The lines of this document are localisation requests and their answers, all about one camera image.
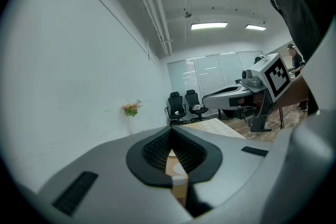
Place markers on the white ceiling pipes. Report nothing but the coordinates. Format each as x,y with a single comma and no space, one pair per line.
155,8

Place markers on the long ceiling light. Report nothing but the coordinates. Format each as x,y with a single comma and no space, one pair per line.
255,27
208,26

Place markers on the frosted glass partition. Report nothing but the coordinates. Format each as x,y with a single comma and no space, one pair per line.
210,73

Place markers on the white vase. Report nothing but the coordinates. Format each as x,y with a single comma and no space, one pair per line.
131,124

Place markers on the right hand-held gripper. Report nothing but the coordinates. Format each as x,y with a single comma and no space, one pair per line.
275,76

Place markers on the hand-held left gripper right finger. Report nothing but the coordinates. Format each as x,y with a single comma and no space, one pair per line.
236,162

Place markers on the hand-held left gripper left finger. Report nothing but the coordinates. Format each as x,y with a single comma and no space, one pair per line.
110,165

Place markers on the person's black t-shirt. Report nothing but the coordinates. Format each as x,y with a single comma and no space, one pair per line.
299,8

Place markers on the small white dish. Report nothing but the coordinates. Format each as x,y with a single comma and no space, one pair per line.
179,169

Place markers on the pink and yellow flower bouquet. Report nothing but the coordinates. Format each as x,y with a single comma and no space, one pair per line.
130,108

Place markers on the person's right hand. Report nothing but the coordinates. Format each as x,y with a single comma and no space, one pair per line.
258,101

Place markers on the gray fisheye camera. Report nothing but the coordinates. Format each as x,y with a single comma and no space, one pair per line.
249,77

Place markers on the round ceiling sensor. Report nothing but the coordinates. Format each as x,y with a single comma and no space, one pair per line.
188,15

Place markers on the black office chair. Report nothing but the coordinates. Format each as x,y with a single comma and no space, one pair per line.
193,98
175,103

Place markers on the pale floral bundle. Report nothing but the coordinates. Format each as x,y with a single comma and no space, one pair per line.
196,107

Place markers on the person's right forearm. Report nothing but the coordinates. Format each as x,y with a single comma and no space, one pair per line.
294,91

